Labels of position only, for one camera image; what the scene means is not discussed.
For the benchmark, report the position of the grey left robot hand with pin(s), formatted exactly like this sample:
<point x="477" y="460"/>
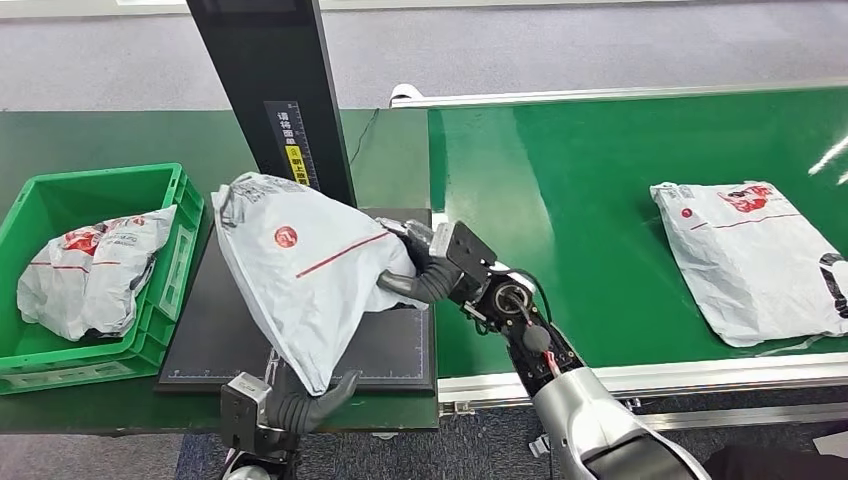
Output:
<point x="305" y="411"/>

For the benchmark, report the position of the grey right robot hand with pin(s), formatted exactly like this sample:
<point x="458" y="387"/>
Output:
<point x="430" y="281"/>

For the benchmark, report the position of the white mailer package red stripe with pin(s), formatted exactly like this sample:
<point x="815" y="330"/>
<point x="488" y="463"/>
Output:
<point x="298" y="278"/>

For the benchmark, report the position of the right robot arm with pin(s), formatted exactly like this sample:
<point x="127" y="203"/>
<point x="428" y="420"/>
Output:
<point x="596" y="424"/>

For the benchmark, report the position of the green conveyor belt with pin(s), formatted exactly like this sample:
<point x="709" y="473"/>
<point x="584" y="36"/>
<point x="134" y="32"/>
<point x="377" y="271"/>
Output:
<point x="583" y="199"/>

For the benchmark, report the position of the white conveyor roller end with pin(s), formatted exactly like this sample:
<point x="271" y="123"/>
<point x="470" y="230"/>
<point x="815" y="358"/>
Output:
<point x="401" y="93"/>

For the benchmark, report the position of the crumpled white mailer package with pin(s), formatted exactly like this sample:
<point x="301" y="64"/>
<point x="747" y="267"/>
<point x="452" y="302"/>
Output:
<point x="86" y="278"/>

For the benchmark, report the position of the black inbound scanner machine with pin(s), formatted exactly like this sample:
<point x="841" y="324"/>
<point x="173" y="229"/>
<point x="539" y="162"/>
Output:
<point x="265" y="79"/>

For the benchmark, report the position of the flat white mailer package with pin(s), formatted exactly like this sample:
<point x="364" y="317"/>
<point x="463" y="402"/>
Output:
<point x="748" y="265"/>

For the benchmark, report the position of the green plastic crate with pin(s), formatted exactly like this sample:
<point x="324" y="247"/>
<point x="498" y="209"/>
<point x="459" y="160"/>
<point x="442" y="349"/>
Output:
<point x="156" y="311"/>

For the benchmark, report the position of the black rounded object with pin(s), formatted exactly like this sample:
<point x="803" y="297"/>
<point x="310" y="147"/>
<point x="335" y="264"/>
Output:
<point x="775" y="464"/>

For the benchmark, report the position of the white flat object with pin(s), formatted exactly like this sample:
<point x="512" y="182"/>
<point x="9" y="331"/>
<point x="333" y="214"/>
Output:
<point x="831" y="444"/>

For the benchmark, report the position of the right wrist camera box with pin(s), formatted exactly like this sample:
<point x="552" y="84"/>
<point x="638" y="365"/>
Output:
<point x="467" y="252"/>

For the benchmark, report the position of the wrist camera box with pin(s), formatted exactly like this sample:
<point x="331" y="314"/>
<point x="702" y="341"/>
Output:
<point x="242" y="411"/>
<point x="467" y="252"/>

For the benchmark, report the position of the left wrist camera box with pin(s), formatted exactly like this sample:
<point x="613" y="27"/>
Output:
<point x="242" y="411"/>

